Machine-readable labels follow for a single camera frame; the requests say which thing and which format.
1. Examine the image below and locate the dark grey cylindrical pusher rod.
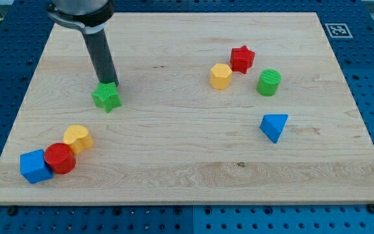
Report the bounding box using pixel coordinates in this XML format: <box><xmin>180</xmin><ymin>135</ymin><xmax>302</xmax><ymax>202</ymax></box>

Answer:
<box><xmin>83</xmin><ymin>29</ymin><xmax>119</xmax><ymax>86</ymax></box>

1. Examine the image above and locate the green star block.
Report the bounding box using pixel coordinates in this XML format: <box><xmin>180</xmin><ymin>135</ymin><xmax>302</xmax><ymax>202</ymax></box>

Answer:
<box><xmin>92</xmin><ymin>82</ymin><xmax>121</xmax><ymax>113</ymax></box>

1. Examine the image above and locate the yellow heart block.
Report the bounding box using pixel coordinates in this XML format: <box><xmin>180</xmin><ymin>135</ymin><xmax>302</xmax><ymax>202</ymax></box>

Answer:
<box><xmin>63</xmin><ymin>125</ymin><xmax>94</xmax><ymax>155</ymax></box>

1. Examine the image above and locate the red star block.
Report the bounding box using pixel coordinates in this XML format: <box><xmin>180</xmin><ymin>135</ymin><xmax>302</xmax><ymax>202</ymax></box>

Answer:
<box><xmin>230</xmin><ymin>45</ymin><xmax>256</xmax><ymax>74</ymax></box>

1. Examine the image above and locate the red cylinder block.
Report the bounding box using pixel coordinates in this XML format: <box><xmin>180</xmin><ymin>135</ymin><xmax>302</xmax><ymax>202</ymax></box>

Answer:
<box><xmin>44</xmin><ymin>143</ymin><xmax>76</xmax><ymax>174</ymax></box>

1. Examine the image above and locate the light wooden board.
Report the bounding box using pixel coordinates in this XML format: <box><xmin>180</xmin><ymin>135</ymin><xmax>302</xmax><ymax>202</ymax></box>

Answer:
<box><xmin>0</xmin><ymin>12</ymin><xmax>374</xmax><ymax>206</ymax></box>

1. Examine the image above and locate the yellow hexagon block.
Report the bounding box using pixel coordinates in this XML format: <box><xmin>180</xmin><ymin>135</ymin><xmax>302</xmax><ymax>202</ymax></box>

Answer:
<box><xmin>210</xmin><ymin>63</ymin><xmax>232</xmax><ymax>90</ymax></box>

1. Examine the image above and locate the blue cube block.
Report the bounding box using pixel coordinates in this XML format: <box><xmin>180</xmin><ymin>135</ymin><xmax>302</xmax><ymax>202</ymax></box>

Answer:
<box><xmin>19</xmin><ymin>149</ymin><xmax>53</xmax><ymax>184</ymax></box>

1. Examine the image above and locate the green cylinder block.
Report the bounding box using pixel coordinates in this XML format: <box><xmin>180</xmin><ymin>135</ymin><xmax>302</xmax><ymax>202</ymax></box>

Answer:
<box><xmin>256</xmin><ymin>69</ymin><xmax>282</xmax><ymax>96</ymax></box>

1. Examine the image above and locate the blue triangle block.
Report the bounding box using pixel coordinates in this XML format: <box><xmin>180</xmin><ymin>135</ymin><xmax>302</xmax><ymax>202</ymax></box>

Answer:
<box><xmin>260</xmin><ymin>114</ymin><xmax>288</xmax><ymax>144</ymax></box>

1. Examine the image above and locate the white fiducial marker tag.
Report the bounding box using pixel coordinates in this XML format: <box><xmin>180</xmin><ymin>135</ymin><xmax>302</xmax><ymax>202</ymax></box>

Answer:
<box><xmin>325</xmin><ymin>23</ymin><xmax>353</xmax><ymax>38</ymax></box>

